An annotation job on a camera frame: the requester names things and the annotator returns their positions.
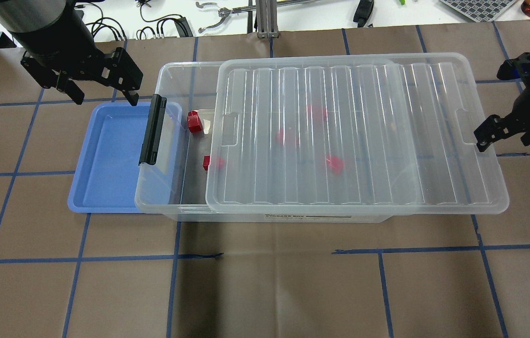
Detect blue plastic tray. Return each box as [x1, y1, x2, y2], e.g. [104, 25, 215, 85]
[68, 102, 149, 214]

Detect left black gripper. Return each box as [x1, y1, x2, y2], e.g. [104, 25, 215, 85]
[20, 9, 143, 107]

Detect clear plastic box lid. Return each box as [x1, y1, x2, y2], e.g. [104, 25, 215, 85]
[205, 52, 509, 216]

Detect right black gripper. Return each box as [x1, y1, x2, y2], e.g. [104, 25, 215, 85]
[474, 49, 530, 153]

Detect aluminium frame post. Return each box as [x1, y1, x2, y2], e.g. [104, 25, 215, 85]
[255, 0, 278, 39]

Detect black box latch handle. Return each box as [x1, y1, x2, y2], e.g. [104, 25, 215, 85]
[138, 94, 168, 165]

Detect metal tongs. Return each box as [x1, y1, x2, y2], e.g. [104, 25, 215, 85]
[195, 0, 265, 34]

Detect red block front edge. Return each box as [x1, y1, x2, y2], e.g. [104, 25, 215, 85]
[307, 105, 328, 124]

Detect red block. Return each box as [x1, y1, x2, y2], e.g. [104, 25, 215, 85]
[187, 110, 203, 134]
[274, 128, 300, 148]
[325, 155, 345, 175]
[202, 155, 225, 171]

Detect black cables bundle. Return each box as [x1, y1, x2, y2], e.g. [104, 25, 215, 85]
[77, 0, 195, 43]

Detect clear plastic storage box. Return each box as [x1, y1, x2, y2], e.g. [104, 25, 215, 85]
[134, 61, 388, 224]

